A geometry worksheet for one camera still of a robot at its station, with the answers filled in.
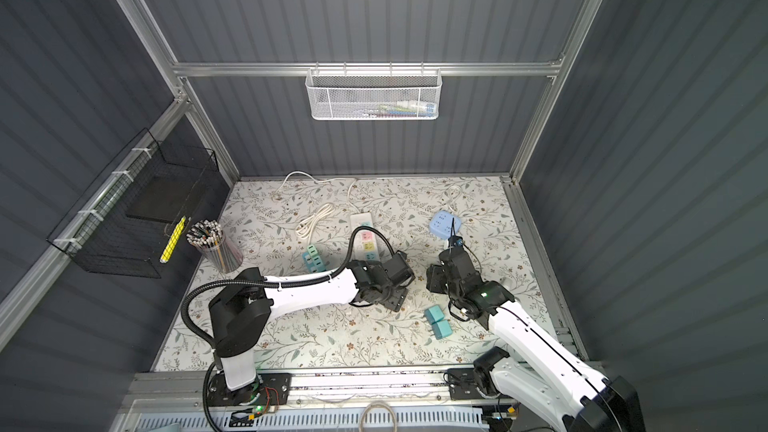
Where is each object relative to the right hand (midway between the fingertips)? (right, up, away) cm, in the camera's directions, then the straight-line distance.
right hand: (437, 274), depth 82 cm
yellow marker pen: (-64, +11, -12) cm, 66 cm away
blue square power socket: (+5, +12, +22) cm, 26 cm away
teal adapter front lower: (+1, -15, -1) cm, 15 cm away
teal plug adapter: (-35, +1, +7) cm, 36 cm away
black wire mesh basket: (-77, +14, -11) cm, 79 cm away
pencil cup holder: (-64, +10, +1) cm, 65 cm away
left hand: (-12, -7, +3) cm, 14 cm away
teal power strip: (-39, +1, +12) cm, 41 cm away
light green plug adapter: (-37, +5, +10) cm, 39 cm away
